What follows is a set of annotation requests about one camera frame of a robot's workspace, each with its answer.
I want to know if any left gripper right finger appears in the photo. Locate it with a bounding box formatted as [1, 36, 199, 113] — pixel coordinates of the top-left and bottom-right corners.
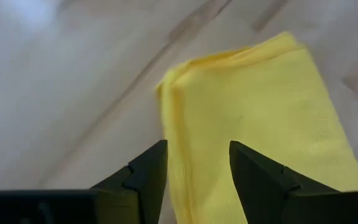
[229, 141, 358, 224]

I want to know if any yellow microfiber towel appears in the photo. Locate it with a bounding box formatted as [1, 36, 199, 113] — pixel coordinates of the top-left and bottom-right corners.
[155, 30, 358, 224]

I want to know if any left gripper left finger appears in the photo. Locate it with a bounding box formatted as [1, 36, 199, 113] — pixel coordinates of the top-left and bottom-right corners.
[0, 139, 168, 224]

